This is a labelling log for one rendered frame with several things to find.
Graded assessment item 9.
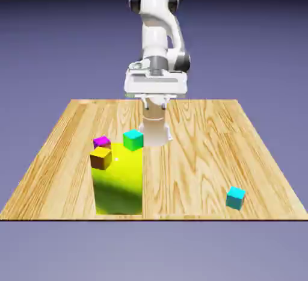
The small orange cube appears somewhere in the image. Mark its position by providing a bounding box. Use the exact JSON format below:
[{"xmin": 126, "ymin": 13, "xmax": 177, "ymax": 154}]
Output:
[{"xmin": 89, "ymin": 146, "xmax": 113, "ymax": 171}]

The large yellow box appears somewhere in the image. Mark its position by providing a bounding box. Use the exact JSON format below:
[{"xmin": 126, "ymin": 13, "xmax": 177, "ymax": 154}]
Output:
[{"xmin": 90, "ymin": 142, "xmax": 144, "ymax": 215}]

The small magenta cube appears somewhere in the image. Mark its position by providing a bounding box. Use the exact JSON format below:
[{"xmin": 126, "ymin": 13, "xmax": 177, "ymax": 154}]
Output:
[{"xmin": 93, "ymin": 135, "xmax": 112, "ymax": 150}]

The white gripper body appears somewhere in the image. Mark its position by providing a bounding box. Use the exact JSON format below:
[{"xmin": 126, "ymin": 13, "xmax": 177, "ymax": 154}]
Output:
[{"xmin": 123, "ymin": 69, "xmax": 188, "ymax": 100}]

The small green cube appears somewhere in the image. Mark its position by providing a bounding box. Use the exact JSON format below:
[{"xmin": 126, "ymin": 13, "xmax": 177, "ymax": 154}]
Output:
[{"xmin": 122, "ymin": 129, "xmax": 144, "ymax": 152}]

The small cyan cube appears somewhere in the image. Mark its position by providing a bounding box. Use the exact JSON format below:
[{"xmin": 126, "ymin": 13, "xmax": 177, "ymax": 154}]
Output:
[{"xmin": 225, "ymin": 185, "xmax": 247, "ymax": 211}]

